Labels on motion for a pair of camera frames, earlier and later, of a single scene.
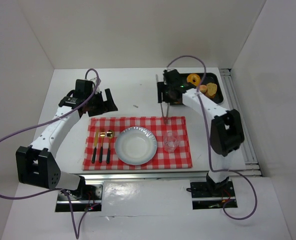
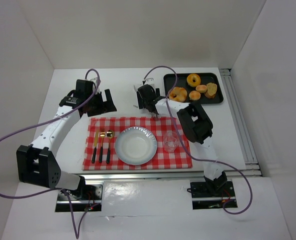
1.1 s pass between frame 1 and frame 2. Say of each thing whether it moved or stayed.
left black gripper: stayed
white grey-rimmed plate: stayed
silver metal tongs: moved
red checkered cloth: stayed
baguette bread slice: stayed
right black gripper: moved
